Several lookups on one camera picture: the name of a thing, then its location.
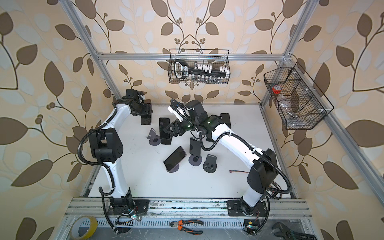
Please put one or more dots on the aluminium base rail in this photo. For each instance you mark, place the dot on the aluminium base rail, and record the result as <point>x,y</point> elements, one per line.
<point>159,212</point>

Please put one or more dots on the black adjustable wrench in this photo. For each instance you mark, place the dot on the black adjustable wrench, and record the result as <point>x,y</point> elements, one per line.
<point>288,234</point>

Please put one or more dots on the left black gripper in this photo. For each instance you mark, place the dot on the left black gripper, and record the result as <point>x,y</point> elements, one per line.
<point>133,114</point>

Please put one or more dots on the round black stand front right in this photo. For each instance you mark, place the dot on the round black stand front right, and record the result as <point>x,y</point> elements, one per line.
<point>210,164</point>

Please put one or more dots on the black socket tool set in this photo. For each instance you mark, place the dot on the black socket tool set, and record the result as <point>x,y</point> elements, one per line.
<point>182,70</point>

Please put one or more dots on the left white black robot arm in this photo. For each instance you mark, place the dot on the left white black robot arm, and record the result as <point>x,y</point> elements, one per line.
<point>103,147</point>

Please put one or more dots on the black wire basket wall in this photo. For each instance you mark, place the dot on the black wire basket wall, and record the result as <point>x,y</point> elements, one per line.
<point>302,104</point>
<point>215,57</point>

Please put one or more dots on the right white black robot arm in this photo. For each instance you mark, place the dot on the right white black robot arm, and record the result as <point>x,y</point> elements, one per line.
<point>264,174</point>

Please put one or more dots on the black phone front left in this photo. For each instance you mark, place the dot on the black phone front left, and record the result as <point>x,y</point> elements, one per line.
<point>175,158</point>

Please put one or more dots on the round purple stand far left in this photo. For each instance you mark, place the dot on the round purple stand far left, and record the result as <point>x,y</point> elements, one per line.
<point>154,139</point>

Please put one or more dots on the red capped item in basket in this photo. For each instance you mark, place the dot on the red capped item in basket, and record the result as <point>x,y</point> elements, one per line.
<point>276,89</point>

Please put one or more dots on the green phone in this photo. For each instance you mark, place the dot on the green phone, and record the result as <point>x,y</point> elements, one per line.
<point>195,147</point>
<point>226,119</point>

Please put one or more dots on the round dark stand front left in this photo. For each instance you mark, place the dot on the round dark stand front left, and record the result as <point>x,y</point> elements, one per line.
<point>174,169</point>

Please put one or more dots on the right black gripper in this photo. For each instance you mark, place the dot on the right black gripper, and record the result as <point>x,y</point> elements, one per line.
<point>175,124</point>

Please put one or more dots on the purple edged phone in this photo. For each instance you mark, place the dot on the purple edged phone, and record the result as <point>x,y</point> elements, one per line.
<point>146,117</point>

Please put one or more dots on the black charger board with connectors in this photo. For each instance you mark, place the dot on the black charger board with connectors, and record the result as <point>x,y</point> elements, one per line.
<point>274,194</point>

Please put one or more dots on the black wire basket right wall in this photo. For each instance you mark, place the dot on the black wire basket right wall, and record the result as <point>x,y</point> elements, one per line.
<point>302,104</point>

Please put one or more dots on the yellow tape roll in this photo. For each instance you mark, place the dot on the yellow tape roll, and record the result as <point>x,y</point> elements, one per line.
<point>83,228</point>

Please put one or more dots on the black wire basket back wall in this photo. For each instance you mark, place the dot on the black wire basket back wall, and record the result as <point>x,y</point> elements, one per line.
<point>215,57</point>

